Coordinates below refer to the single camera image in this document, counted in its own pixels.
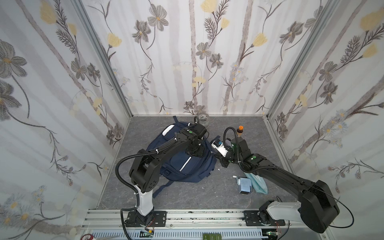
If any small light blue box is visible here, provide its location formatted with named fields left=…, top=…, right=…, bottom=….
left=233, top=176, right=252, bottom=195

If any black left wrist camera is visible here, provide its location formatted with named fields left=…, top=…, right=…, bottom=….
left=188, top=123, right=207, bottom=138

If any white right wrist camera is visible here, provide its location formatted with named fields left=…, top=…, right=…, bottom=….
left=211, top=136, right=228, bottom=157

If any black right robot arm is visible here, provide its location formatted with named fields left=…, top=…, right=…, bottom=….
left=212, top=138, right=340, bottom=233

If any black corrugated cable conduit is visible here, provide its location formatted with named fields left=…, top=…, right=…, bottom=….
left=114, top=149, right=160, bottom=240

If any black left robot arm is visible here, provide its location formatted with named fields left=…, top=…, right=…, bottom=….
left=124, top=123, right=216, bottom=226

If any brown bottle with orange cap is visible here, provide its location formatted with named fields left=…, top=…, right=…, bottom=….
left=237, top=126, right=244, bottom=137

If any light teal pencil pouch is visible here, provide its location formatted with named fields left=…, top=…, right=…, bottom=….
left=245, top=173, right=268, bottom=195

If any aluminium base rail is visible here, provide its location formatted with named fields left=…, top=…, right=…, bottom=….
left=77, top=209, right=330, bottom=240

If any navy blue student backpack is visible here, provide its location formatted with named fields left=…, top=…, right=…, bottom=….
left=147, top=116, right=217, bottom=198

